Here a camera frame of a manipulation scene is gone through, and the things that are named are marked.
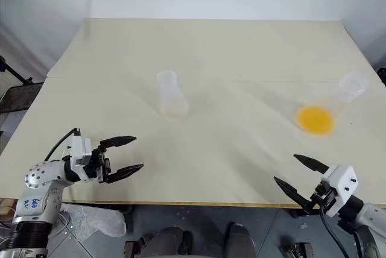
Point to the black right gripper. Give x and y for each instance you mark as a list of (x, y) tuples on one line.
[(323, 196)]

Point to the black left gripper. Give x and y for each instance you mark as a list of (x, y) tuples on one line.
[(99, 164)]

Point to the orange liquid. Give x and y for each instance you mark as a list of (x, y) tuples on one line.
[(315, 119)]

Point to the large clear plastic bottle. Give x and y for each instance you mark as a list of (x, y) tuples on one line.
[(353, 86)]

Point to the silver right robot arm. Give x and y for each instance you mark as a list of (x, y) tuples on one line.
[(371, 216)]

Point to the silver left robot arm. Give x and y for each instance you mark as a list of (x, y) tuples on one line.
[(39, 176)]

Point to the crumpled white plastic bag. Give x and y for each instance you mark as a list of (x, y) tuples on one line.
[(96, 220)]

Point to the black metal block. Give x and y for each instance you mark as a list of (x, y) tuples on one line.
[(297, 247), (132, 249)]

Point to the dark rounded shape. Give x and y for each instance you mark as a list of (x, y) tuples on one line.
[(239, 240), (169, 241)]

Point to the grey metal side plate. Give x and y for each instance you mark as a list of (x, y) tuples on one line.
[(21, 101)]

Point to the dark object beside table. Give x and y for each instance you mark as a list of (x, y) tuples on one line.
[(382, 75)]

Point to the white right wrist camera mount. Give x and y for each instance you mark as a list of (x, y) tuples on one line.
[(341, 185)]

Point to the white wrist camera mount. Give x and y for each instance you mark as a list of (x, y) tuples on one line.
[(79, 150), (341, 185)]

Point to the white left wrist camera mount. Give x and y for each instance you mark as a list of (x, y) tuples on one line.
[(79, 150)]

